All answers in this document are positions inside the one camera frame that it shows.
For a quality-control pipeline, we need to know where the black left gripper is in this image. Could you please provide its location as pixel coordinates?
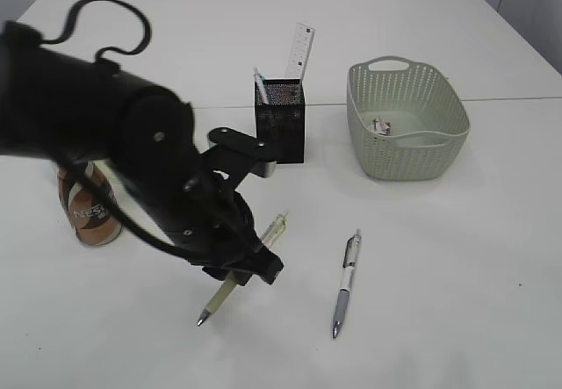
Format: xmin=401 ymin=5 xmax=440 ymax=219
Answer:
xmin=162 ymin=169 xmax=284 ymax=285

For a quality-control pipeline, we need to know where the yellow grip pen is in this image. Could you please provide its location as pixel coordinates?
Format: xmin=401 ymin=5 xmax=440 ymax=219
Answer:
xmin=197 ymin=210 xmax=289 ymax=327

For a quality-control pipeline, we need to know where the brown Nescafe coffee bottle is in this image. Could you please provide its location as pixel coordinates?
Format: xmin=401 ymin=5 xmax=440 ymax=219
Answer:
xmin=57 ymin=166 xmax=122 ymax=247

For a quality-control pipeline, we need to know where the white grey pen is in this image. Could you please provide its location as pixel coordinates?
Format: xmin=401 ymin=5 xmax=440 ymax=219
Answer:
xmin=332 ymin=228 xmax=362 ymax=339

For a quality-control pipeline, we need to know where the blue patterned pen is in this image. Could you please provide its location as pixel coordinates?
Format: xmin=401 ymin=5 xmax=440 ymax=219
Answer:
xmin=254 ymin=67 xmax=270 ymax=104

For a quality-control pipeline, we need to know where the large paper ball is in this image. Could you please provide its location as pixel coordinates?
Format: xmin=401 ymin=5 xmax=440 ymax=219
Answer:
xmin=371 ymin=117 xmax=392 ymax=136

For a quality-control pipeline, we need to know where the clear plastic ruler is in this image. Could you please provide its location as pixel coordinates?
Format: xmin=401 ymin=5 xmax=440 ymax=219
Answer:
xmin=285 ymin=23 xmax=315 ymax=81

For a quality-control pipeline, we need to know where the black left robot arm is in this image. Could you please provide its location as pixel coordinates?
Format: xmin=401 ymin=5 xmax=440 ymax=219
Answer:
xmin=1 ymin=21 xmax=283 ymax=284

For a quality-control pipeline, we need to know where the black mesh pen holder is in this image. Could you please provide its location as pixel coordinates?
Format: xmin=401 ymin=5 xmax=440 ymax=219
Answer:
xmin=254 ymin=78 xmax=306 ymax=164

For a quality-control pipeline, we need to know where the green plastic woven basket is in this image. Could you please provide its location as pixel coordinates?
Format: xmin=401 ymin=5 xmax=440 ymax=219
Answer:
xmin=347 ymin=56 xmax=471 ymax=181

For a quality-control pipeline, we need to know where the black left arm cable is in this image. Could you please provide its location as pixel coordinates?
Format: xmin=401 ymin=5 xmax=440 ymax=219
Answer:
xmin=39 ymin=0 xmax=177 ymax=258

